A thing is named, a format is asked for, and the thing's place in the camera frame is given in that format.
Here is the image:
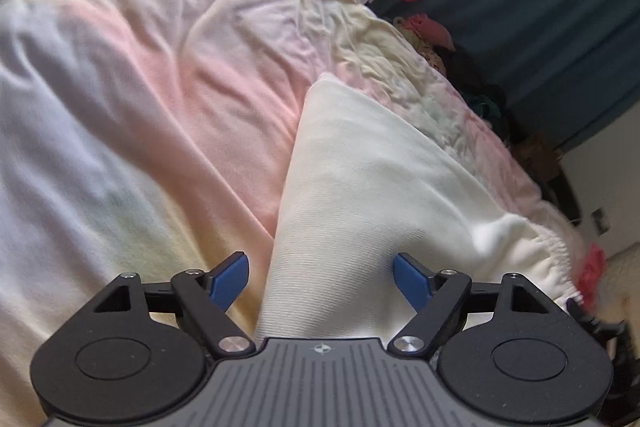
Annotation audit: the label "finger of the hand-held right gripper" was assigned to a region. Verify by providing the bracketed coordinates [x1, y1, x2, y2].
[567, 297, 630, 408]

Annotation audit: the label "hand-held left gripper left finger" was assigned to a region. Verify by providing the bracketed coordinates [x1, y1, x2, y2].
[92, 251, 257, 357]

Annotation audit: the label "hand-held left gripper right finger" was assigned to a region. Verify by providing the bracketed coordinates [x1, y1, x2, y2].
[387, 253, 557, 356]

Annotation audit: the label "white pants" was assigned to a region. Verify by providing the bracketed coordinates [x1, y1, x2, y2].
[255, 73, 584, 341]

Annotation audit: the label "red pink cloth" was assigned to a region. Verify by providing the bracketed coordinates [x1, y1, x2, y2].
[576, 243, 606, 304]

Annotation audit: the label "brown cloth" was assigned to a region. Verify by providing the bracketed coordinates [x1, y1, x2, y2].
[510, 131, 562, 188]

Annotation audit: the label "green cloth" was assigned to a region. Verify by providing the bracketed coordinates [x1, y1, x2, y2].
[469, 94, 507, 120]

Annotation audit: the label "pastel bed blanket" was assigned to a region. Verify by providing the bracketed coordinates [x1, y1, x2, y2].
[0, 0, 601, 414]

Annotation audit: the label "dark cloth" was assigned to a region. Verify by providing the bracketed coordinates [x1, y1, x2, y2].
[444, 44, 507, 108]

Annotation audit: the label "beige lacy cloth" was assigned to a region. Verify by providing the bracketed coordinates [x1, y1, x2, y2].
[419, 41, 447, 74]

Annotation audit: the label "teal curtain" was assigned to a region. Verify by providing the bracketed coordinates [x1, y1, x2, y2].
[422, 0, 640, 148]

